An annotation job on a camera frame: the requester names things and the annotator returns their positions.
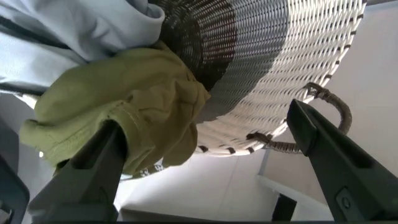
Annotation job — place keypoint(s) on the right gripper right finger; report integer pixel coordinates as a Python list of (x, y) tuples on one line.
[(348, 174)]

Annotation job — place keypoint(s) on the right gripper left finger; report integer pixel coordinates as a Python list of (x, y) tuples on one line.
[(87, 186)]

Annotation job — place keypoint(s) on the green printed shirt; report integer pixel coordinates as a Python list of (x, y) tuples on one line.
[(124, 84)]

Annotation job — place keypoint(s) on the white laundry basket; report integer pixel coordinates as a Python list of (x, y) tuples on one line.
[(280, 62)]

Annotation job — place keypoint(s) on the pale grey garment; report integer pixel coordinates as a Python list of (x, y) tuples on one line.
[(62, 25)]

